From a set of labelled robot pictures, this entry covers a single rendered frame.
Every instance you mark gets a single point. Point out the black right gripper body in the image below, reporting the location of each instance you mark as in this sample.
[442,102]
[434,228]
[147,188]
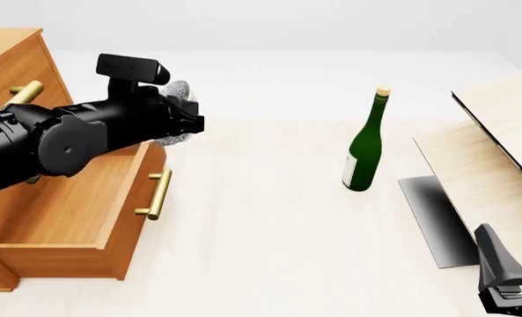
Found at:
[511,298]

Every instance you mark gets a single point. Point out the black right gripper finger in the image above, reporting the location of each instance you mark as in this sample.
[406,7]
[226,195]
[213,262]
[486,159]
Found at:
[498,257]

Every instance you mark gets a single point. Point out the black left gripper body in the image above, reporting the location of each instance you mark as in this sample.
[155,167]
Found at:
[188,119]

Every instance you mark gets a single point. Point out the patterned grey bowl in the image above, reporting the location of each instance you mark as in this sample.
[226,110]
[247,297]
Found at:
[178,90]

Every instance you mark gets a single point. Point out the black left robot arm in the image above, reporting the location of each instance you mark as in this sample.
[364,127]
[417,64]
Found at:
[18,142]

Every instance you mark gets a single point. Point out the open wooden drawer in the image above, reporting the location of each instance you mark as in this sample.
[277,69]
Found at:
[67,211]

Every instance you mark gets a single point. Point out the wooden cabinet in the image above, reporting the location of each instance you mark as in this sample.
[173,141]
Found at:
[5,59]

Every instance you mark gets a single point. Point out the pale wooden rack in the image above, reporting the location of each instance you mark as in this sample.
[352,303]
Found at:
[485,165]

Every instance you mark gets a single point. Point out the green wine bottle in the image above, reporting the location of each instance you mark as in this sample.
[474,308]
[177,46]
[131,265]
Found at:
[364,155]

